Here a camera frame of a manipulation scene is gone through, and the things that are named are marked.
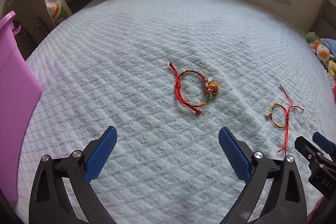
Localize red string bracelet long tails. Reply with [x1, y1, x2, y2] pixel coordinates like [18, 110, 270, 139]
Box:
[265, 84, 304, 156]

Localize red cord bracelet with charm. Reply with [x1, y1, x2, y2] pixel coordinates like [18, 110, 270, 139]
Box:
[168, 62, 221, 115]

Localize person's right hand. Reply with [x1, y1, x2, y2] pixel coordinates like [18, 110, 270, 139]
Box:
[307, 196, 335, 224]

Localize red floral pillow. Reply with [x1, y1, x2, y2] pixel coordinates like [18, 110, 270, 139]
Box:
[332, 84, 336, 102]

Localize yellow plush toy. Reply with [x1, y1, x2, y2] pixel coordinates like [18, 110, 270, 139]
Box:
[326, 60, 336, 80]

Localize duck plush toy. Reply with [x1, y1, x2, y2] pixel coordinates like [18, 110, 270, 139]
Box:
[310, 40, 335, 63]

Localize pink plastic tub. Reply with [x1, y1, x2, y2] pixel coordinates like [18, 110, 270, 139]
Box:
[0, 11, 42, 202]

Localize blue small pillow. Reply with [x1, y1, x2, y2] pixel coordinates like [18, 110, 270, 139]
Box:
[321, 38, 336, 56]

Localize light blue quilted bedspread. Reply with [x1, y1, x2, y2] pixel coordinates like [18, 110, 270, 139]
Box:
[14, 0, 335, 223]

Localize green plush toy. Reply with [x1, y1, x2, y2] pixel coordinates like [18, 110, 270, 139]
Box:
[305, 32, 320, 43]

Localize grey upholstered headboard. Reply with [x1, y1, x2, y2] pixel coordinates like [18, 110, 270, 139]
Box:
[311, 0, 336, 40]

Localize grey chair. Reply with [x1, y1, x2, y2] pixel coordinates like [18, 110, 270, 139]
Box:
[5, 0, 56, 46]

